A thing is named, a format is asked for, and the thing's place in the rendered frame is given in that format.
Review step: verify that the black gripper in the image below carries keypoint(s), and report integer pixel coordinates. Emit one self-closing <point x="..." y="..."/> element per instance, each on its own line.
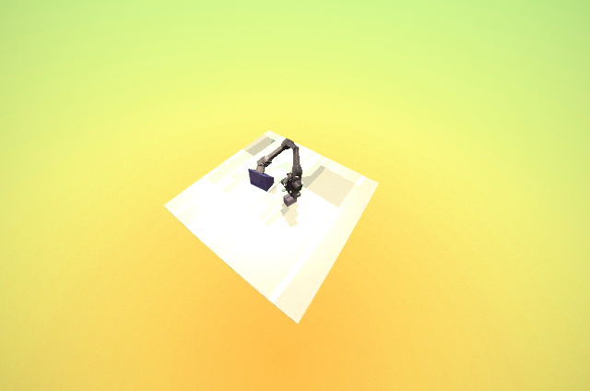
<point x="290" y="190"/>

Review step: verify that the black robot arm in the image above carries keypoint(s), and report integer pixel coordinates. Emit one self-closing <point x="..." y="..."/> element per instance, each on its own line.
<point x="296" y="168"/>

